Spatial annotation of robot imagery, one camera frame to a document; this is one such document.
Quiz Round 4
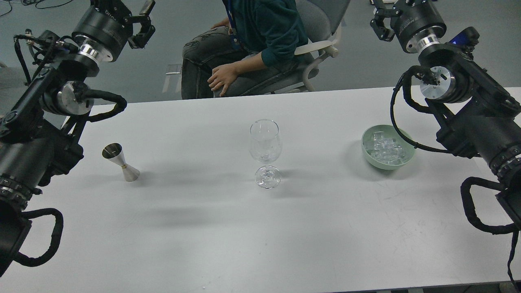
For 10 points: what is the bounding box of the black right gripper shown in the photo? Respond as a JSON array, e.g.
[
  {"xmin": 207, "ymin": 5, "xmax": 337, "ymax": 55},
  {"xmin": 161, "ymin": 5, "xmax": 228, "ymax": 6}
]
[{"xmin": 370, "ymin": 0, "xmax": 447, "ymax": 54}]

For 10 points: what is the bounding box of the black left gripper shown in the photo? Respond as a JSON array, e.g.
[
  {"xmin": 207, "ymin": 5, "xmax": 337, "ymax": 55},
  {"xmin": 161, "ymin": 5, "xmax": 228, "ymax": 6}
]
[{"xmin": 71, "ymin": 0, "xmax": 156, "ymax": 62}]

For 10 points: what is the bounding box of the steel double jigger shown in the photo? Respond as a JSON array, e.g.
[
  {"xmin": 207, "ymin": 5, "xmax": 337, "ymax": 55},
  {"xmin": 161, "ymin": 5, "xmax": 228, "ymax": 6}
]
[{"xmin": 102, "ymin": 143, "xmax": 141, "ymax": 182}]

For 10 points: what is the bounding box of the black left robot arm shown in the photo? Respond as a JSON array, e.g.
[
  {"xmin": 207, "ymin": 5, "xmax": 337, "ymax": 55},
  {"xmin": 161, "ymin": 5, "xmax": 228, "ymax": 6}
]
[{"xmin": 0, "ymin": 0, "xmax": 155, "ymax": 274}]

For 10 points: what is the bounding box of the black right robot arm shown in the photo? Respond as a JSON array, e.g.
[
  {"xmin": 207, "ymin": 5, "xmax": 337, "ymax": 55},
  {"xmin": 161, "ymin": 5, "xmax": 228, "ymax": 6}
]
[{"xmin": 370, "ymin": 0, "xmax": 521, "ymax": 265}]

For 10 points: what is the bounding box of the clear ice cubes pile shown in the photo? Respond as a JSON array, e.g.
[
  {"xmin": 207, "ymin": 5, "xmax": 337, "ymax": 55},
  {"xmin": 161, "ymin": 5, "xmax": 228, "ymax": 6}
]
[{"xmin": 364, "ymin": 131, "xmax": 412, "ymax": 166}]

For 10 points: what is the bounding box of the clear wine glass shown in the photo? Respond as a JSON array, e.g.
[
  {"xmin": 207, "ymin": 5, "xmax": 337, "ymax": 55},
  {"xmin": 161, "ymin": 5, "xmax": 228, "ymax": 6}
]
[{"xmin": 249, "ymin": 119, "xmax": 282, "ymax": 189}]

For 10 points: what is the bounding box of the person's bare hand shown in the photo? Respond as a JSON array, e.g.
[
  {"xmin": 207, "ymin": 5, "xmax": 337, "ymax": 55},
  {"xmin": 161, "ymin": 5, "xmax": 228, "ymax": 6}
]
[{"xmin": 207, "ymin": 63, "xmax": 239, "ymax": 97}]

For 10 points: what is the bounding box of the grey office chair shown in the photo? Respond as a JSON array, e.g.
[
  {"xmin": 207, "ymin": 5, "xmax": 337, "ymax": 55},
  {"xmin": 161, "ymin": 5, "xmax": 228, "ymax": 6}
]
[{"xmin": 250, "ymin": 0, "xmax": 350, "ymax": 95}]

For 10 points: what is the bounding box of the seated person in teal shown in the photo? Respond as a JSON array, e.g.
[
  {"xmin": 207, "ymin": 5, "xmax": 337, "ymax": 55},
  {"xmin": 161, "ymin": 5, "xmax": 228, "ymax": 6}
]
[{"xmin": 181, "ymin": 0, "xmax": 309, "ymax": 100}]

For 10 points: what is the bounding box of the green bowl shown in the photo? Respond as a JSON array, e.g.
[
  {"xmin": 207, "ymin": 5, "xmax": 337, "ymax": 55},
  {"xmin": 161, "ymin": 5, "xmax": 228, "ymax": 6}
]
[{"xmin": 361, "ymin": 125, "xmax": 416, "ymax": 171}]

